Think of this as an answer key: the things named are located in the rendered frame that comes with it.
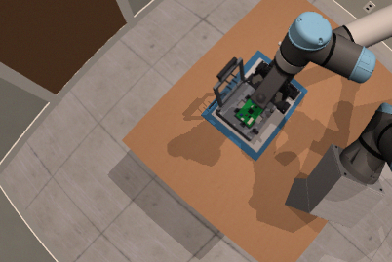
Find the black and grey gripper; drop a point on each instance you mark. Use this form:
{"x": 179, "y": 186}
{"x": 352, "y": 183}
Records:
{"x": 284, "y": 91}

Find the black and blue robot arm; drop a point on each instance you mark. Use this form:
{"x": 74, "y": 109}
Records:
{"x": 310, "y": 39}

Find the green circuit board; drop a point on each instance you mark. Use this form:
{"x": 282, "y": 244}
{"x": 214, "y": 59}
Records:
{"x": 249, "y": 112}

